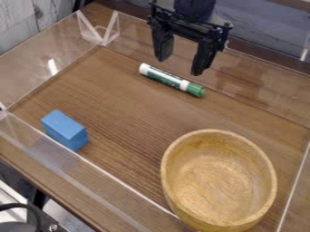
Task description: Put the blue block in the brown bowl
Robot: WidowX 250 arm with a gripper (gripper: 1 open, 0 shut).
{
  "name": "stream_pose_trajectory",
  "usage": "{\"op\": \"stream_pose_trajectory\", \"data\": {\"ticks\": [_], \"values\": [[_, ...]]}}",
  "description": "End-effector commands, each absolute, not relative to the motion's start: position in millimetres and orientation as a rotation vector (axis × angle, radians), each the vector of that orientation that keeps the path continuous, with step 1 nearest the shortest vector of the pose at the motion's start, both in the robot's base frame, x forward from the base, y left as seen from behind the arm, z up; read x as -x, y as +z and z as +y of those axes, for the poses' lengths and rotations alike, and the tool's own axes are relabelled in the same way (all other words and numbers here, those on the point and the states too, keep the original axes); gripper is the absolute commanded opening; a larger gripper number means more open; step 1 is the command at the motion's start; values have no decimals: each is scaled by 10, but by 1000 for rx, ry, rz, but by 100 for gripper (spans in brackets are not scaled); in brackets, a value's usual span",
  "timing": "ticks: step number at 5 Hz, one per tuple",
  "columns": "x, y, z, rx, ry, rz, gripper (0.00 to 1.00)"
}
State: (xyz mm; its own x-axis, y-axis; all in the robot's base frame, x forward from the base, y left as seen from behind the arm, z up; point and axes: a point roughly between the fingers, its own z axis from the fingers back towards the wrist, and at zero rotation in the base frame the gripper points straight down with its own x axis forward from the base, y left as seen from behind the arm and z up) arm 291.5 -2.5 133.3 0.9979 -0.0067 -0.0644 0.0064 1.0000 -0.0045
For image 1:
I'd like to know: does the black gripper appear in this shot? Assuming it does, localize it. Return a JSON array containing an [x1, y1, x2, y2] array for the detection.
[[148, 2, 234, 76]]

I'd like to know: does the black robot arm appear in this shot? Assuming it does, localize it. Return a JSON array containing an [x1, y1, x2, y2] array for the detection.
[[148, 0, 234, 76]]

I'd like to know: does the black cable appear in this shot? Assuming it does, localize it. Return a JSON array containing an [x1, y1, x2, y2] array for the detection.
[[0, 202, 44, 232]]

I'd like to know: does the blue block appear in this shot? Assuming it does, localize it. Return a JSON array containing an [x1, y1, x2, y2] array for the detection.
[[41, 110, 88, 151]]

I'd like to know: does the brown wooden bowl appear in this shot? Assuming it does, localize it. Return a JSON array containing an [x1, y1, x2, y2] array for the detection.
[[162, 129, 278, 232]]

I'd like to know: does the clear acrylic triangle bracket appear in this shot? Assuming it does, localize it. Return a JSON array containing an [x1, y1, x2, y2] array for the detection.
[[76, 10, 120, 46]]

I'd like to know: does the black metal base plate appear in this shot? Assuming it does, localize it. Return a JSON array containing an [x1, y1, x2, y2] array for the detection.
[[27, 210, 69, 232]]

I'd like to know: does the clear acrylic front wall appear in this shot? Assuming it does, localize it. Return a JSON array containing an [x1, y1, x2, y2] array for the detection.
[[0, 110, 191, 232]]

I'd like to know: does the green white marker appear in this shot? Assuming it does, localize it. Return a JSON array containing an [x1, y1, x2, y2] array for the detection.
[[139, 63, 204, 97]]

